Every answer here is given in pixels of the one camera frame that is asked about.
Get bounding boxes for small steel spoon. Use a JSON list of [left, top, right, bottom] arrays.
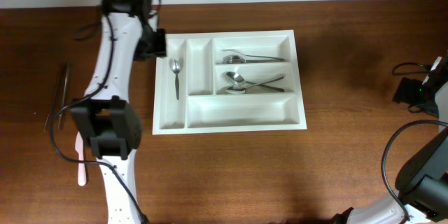
[[171, 59, 181, 100]]

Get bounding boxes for steel fork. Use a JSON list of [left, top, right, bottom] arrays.
[[220, 55, 286, 64], [220, 55, 287, 64], [221, 49, 286, 62]]

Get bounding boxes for steel tablespoon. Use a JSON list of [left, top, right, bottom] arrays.
[[225, 73, 286, 95], [225, 71, 286, 93]]

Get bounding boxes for pink plastic knife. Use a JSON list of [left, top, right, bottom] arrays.
[[75, 133, 87, 186]]

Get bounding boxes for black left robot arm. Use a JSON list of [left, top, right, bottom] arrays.
[[69, 0, 167, 223]]

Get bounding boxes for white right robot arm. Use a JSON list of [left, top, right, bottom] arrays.
[[330, 83, 447, 224]]

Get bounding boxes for white cutlery tray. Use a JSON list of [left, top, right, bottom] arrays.
[[153, 30, 307, 135]]

